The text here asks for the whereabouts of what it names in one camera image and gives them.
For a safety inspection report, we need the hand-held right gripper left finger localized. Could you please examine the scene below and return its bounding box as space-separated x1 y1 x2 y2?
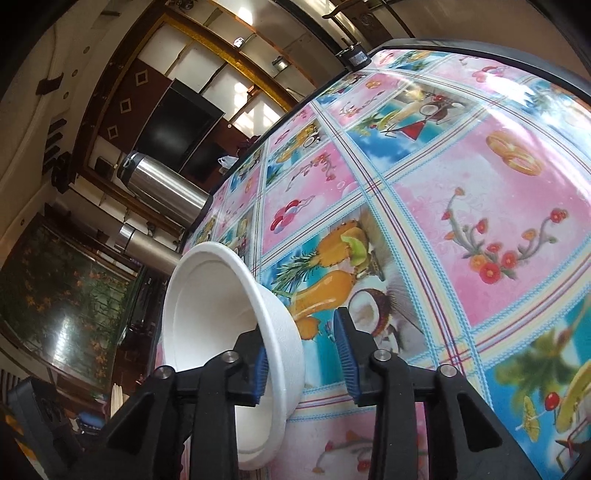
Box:
99 328 269 480

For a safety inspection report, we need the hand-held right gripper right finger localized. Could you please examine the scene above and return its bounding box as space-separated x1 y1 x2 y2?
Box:
332 307 529 480

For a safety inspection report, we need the white foam bowl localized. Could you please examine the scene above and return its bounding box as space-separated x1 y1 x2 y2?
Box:
161 241 305 472

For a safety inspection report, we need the flower print glass panel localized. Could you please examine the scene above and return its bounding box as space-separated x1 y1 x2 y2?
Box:
0 217 139 384

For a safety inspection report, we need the slim steel thermos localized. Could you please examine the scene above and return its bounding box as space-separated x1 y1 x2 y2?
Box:
119 224 185 278

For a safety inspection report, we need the fruit print tablecloth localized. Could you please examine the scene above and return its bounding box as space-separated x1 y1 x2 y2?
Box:
157 46 591 480

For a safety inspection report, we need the wide steel thermos black base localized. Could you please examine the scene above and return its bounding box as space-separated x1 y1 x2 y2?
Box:
115 150 213 229

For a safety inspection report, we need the black flat television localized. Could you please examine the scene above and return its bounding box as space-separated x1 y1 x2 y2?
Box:
139 78 238 181

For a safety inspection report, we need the gold framed wall panel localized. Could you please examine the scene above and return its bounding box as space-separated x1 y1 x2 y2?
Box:
74 9 324 222

